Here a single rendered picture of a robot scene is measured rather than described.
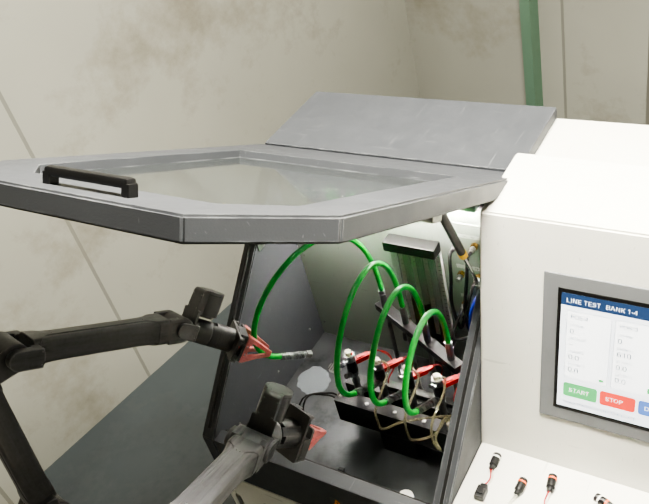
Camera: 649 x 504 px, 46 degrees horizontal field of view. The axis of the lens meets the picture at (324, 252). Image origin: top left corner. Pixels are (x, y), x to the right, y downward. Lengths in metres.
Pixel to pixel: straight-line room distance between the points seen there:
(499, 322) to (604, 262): 0.27
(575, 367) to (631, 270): 0.26
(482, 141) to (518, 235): 0.39
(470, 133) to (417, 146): 0.13
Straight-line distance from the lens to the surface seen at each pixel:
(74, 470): 3.61
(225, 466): 1.32
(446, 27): 4.53
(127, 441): 3.58
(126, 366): 3.70
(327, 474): 1.94
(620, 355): 1.62
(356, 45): 4.32
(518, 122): 1.94
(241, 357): 1.82
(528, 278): 1.60
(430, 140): 1.92
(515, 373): 1.73
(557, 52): 4.25
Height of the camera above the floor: 2.49
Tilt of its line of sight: 37 degrees down
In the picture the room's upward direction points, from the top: 16 degrees counter-clockwise
